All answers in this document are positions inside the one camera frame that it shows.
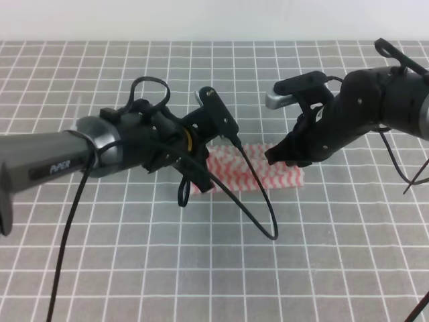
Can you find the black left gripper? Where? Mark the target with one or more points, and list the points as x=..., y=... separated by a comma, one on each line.
x=172, y=143

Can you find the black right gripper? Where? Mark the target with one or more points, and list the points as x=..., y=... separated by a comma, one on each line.
x=317, y=137

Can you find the pink white wavy towel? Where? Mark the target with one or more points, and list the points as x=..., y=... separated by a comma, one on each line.
x=228, y=165

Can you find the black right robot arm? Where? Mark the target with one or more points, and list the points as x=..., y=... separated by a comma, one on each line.
x=393, y=96

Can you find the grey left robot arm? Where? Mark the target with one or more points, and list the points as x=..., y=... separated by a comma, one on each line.
x=118, y=141

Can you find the grey grid tablecloth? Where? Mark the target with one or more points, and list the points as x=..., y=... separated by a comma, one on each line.
x=353, y=242

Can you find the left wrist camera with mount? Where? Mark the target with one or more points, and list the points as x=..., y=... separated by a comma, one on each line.
x=212, y=118

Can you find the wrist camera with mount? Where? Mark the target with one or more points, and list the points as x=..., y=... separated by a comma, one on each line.
x=212, y=118
x=305, y=89

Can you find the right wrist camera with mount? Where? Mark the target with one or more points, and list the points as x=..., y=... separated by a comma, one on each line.
x=305, y=89

